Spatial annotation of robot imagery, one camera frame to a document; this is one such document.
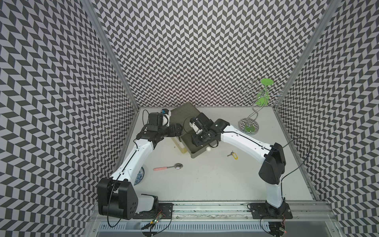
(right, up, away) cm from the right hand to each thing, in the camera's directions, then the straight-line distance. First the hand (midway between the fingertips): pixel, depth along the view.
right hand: (196, 142), depth 82 cm
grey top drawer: (-1, -3, -8) cm, 9 cm away
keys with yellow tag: (+24, -10, +11) cm, 28 cm away
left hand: (-13, +7, +2) cm, 15 cm away
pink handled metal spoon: (-11, -16, +8) cm, 21 cm away
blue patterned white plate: (-32, -20, +1) cm, 38 cm away
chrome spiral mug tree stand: (+37, +25, +1) cm, 45 cm away
